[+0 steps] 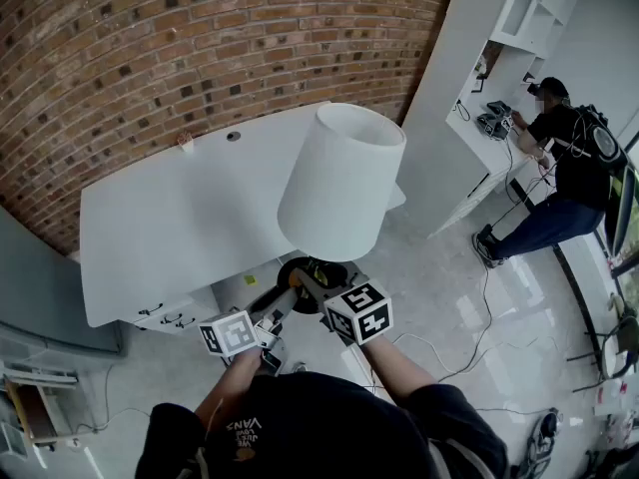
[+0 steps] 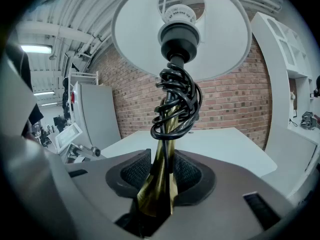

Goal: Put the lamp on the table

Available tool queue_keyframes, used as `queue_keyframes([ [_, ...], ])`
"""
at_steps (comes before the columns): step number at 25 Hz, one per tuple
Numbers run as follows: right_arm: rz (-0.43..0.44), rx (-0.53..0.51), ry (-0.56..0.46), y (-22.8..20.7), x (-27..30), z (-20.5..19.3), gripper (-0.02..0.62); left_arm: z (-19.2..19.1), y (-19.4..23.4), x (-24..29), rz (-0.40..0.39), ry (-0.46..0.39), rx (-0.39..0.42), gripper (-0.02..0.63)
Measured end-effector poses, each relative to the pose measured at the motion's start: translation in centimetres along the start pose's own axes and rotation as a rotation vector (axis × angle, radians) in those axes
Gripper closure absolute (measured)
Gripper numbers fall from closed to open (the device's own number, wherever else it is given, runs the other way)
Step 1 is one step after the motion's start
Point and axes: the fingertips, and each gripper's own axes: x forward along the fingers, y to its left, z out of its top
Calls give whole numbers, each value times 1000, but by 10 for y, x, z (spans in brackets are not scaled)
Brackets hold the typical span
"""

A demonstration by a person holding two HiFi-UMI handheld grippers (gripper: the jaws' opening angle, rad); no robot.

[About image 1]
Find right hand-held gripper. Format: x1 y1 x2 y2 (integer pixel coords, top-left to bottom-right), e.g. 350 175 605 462
294 268 394 346

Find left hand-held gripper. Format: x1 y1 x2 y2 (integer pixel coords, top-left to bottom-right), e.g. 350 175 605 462
198 285 307 377

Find white shade table lamp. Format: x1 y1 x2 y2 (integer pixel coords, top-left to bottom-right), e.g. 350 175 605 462
277 102 408 314

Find person's right forearm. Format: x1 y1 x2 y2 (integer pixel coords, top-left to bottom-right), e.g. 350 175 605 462
361 339 441 412

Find person's left forearm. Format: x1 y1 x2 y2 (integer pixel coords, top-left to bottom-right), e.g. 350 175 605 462
192 351 265 418

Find white desk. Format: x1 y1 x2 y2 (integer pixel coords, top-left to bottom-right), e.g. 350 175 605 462
79 100 408 328

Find white shelving unit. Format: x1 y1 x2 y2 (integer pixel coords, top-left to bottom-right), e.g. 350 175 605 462
398 0 580 241

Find white drawer unit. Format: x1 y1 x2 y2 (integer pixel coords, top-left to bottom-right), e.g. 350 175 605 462
119 279 222 336

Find person's black t-shirt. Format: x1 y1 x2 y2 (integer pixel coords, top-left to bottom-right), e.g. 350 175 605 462
134 370 510 479

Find black headset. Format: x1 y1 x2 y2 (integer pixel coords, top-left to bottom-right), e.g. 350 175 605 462
522 405 564 469

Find pile of wooden boards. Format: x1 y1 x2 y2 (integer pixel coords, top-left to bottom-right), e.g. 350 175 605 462
0 356 81 461

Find white and red papers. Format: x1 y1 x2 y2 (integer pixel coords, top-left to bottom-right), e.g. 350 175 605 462
592 380 639 418

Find white floor cable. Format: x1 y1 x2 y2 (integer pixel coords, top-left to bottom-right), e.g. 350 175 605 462
392 261 496 376

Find thin white cable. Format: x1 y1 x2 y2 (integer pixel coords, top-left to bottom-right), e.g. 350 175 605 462
73 361 151 434

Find black floor cable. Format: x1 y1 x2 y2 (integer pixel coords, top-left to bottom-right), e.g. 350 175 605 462
491 140 553 232

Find black window frame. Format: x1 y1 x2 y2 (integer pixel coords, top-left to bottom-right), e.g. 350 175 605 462
552 240 601 351

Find black metal frame chair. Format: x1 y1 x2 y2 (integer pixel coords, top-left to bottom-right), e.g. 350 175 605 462
567 291 639 394

